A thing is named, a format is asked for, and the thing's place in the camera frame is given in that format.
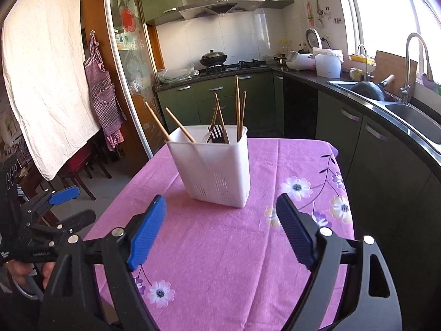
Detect checkered apron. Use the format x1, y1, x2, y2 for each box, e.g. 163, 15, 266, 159
84, 31, 127, 150

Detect gas stove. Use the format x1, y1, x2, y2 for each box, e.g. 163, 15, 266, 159
199, 60, 270, 76

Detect black fork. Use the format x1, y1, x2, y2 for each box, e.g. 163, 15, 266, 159
207, 126, 230, 144

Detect white hanging cloth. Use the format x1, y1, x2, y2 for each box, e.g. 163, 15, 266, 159
2, 0, 102, 181

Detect green lower kitchen cabinets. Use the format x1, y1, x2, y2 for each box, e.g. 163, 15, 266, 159
155, 71, 441, 283

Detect black wok with handle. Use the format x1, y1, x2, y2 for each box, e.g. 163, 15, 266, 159
351, 75, 395, 102

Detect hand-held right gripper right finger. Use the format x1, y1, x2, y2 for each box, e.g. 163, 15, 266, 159
276, 193, 404, 331

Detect white plastic bucket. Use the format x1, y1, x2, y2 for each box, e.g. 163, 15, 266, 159
312, 47, 344, 78

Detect wooden cutting board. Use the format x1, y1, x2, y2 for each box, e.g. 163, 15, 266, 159
373, 50, 418, 94

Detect pink floral tablecloth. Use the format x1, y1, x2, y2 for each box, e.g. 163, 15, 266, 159
84, 137, 355, 331

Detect tall metal faucet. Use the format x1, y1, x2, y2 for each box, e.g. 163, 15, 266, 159
400, 33, 435, 104

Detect yellow rack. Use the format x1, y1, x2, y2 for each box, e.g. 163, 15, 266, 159
349, 53, 376, 64

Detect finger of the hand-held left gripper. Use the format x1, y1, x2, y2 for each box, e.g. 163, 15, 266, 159
26, 209, 97, 247
21, 185, 80, 226

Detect plastic bag of vegetables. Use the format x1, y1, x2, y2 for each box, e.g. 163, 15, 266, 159
155, 65, 200, 84

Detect stainless steel sink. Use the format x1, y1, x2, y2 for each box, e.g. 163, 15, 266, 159
327, 80, 441, 152

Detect window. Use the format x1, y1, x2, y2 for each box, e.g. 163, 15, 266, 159
332, 0, 441, 87

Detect black wok with lid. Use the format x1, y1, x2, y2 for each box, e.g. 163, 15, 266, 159
199, 49, 228, 68

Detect white plastic utensil holder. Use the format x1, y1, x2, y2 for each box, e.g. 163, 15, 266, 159
167, 125, 249, 208

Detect white rice cooker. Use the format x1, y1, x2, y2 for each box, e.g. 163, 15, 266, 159
286, 28, 324, 70

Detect dark red wooden stool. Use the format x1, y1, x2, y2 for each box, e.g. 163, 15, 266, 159
58, 143, 112, 201

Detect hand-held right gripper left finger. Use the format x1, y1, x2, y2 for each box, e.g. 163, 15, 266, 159
39, 195, 168, 331

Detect person's left hand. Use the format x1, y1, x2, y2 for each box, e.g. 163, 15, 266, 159
7, 260, 56, 290

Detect small metal faucet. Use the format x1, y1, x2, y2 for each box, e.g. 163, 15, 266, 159
356, 44, 374, 81

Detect wooden chopstick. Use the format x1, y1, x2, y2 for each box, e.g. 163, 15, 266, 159
235, 75, 242, 128
215, 93, 230, 143
208, 98, 221, 142
166, 107, 196, 143
238, 91, 247, 142
145, 102, 172, 142

